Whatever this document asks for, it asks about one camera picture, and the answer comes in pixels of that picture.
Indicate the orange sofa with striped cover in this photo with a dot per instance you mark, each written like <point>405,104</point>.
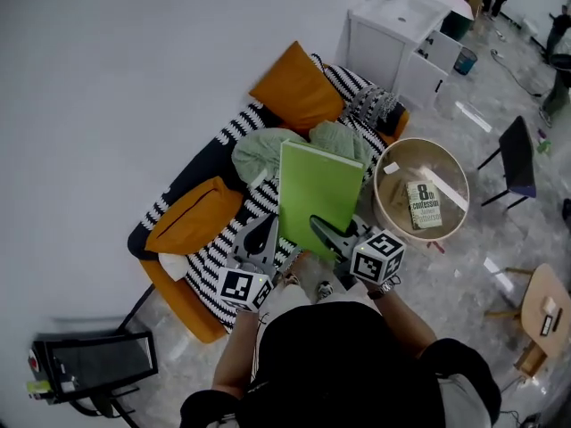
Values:
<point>207,279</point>

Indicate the pale green knitted throw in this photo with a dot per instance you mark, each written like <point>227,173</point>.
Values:
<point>254,154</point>

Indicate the person's black shirt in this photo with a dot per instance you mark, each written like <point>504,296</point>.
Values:
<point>339,372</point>

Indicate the person's right shoe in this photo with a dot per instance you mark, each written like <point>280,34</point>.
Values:
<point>325,290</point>

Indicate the plain orange cushion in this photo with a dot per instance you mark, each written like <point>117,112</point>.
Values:
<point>294,92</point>

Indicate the small white box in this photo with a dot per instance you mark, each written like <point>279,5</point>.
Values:
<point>549,304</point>

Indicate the black remote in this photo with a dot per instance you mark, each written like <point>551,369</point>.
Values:
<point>557,319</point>

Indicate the person's white trousers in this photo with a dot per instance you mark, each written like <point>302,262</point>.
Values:
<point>290,294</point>

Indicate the dark green large bin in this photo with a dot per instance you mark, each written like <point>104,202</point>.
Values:
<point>455,25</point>

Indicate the white sink cabinet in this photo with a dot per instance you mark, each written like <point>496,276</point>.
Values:
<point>383,29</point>

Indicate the orange cushion with dark piping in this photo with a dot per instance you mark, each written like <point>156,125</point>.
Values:
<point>192,216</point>

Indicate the round beige basket table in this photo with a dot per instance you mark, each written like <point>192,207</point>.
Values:
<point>428,158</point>

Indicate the teal mesh waste bin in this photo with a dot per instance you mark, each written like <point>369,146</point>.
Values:
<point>465,63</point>

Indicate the beige paperback book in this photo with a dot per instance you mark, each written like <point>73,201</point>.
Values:
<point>424,205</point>

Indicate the small green bottle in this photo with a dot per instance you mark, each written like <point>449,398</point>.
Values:
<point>543,146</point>

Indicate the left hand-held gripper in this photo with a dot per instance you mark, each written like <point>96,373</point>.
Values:
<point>236,285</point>

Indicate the person's left shoe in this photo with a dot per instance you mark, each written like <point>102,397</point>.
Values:
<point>291,279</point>

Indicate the metal wristwatch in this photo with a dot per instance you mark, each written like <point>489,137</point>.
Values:
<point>383,289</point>

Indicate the black framed monitor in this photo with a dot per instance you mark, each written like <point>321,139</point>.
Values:
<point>98,364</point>

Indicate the green notebook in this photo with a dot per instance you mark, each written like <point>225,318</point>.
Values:
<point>312,185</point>

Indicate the small white pillow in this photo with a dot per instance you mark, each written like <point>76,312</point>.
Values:
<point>171,265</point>

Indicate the black chair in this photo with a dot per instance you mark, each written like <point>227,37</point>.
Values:
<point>517,158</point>

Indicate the light wooden side table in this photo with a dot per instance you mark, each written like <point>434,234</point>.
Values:
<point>533,292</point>

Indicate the black metal stand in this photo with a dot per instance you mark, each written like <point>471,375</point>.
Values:
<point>102,406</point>

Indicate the black framed card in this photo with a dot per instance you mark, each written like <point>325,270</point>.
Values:
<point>546,326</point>

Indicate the person's right forearm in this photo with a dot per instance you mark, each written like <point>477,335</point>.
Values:
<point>401,319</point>

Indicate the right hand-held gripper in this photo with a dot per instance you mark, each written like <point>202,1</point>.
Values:
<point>377,257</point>

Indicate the small white label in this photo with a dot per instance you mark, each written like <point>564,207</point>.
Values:
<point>391,168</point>

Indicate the person's shoe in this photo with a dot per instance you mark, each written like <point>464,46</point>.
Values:
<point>325,290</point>
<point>291,279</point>

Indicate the person's left forearm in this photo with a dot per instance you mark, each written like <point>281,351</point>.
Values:
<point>232,355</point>

